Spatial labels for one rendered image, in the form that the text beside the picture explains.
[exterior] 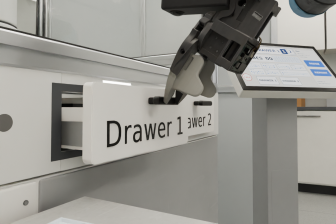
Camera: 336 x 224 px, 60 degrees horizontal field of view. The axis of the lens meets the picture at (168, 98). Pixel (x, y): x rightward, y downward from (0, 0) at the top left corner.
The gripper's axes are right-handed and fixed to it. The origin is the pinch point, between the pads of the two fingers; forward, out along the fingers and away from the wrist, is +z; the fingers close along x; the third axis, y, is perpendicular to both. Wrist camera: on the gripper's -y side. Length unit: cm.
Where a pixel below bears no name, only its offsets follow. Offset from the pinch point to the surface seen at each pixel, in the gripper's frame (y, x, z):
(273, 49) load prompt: -14, 98, -20
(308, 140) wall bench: 22, 292, 29
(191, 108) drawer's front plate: -6.5, 28.7, 7.7
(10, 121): -7.2, -20.8, 9.9
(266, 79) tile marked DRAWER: -5, 80, -8
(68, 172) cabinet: -2.8, -11.1, 16.9
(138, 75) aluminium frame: -11.8, 6.5, 3.0
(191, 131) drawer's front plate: -3.1, 28.7, 12.7
